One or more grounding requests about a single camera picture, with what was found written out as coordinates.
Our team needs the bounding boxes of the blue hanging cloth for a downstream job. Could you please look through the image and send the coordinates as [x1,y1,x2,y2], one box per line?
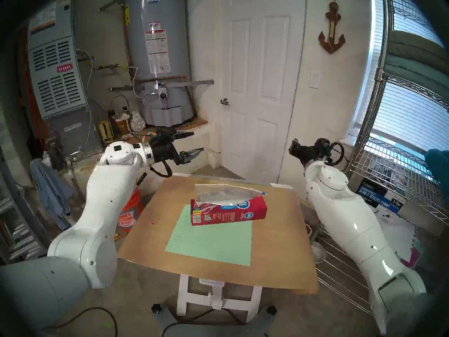
[30,158,74,231]

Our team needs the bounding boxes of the black power cable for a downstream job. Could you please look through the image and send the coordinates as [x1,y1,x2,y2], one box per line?
[47,306,118,337]

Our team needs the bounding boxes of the aluminium ladder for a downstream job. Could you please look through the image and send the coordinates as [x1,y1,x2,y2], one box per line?
[0,147,46,266]

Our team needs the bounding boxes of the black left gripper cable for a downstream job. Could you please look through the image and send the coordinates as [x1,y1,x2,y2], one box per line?
[150,159,173,178]

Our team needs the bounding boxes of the wicker basket with handle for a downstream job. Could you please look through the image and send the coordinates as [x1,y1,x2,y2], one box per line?
[110,95,132,135]

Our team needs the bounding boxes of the clear ziplock bag blue slider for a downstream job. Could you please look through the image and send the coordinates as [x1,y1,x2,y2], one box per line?
[194,184,267,207]

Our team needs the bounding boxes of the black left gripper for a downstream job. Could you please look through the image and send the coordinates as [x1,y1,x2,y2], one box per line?
[151,127,205,166]

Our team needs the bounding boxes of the pale green paper sheet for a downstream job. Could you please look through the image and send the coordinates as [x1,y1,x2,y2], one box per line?
[165,204,253,266]

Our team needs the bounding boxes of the grey brown seat cushion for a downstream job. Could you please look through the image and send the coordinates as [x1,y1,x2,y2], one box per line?
[388,30,449,65]

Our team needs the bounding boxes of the white window blinds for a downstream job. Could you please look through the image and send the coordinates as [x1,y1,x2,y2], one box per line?
[354,0,449,154]

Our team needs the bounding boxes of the white panel door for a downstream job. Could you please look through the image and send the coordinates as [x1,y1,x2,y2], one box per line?
[219,0,306,184]

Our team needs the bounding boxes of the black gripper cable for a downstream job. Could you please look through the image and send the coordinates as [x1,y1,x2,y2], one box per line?
[328,142,349,166]
[150,159,173,178]

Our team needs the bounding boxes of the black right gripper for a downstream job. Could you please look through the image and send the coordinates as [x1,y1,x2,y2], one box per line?
[289,138,332,165]

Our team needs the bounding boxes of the white jagged paper sheet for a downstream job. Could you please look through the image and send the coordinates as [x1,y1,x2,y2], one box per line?
[377,213,418,259]

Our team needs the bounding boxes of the red freezer bag box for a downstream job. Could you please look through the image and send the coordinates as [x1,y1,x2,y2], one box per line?
[190,195,268,226]

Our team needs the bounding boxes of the wooden anchor wall decoration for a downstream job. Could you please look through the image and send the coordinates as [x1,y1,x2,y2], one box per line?
[319,0,346,54]

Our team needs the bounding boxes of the foil wrapped object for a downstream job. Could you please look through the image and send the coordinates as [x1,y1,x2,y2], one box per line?
[130,111,146,132]

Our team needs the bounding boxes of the chrome wire shelf rack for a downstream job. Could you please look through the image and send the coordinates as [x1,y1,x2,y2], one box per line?
[316,0,449,316]

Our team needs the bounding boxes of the grey Bryant furnace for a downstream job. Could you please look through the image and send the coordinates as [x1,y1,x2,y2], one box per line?
[27,0,102,154]

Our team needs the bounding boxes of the turquoise pillow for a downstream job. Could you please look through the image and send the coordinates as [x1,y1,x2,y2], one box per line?
[424,148,449,189]

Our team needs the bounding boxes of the utility pump cardboard box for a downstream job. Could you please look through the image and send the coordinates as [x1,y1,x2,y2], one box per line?
[355,180,407,224]

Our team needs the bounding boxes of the brown board table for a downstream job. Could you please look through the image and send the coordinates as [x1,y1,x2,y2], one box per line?
[118,175,320,294]

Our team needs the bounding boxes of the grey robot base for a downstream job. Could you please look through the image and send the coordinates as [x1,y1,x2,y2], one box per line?
[153,305,277,337]

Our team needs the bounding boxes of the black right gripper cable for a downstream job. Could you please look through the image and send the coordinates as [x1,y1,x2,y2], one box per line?
[328,142,349,166]

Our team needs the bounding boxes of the coloured paper stack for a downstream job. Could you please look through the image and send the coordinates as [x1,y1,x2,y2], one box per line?
[400,238,427,268]

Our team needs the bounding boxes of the grey water heater tank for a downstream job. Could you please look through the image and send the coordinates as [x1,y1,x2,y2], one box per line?
[123,0,195,127]

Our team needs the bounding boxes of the grey metal strap bracket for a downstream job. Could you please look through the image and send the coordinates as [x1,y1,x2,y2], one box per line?
[108,80,214,92]

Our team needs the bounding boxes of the pale green seat cushion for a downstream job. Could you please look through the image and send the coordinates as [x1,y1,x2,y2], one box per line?
[381,54,449,101]

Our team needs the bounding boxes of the white table frame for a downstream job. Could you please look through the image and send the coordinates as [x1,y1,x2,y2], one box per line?
[168,172,297,323]

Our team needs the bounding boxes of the orange plastic bucket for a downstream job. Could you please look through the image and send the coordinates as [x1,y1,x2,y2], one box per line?
[118,188,144,233]

